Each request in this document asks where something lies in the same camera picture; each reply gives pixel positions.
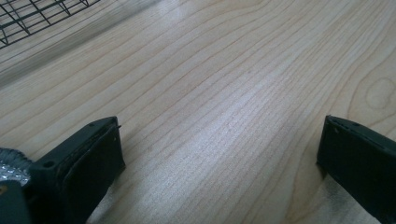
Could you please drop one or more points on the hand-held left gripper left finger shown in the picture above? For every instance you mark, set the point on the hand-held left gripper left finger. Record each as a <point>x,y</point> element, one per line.
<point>77,165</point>

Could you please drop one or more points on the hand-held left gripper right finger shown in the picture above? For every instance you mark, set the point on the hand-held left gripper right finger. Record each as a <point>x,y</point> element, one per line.
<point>358,165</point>

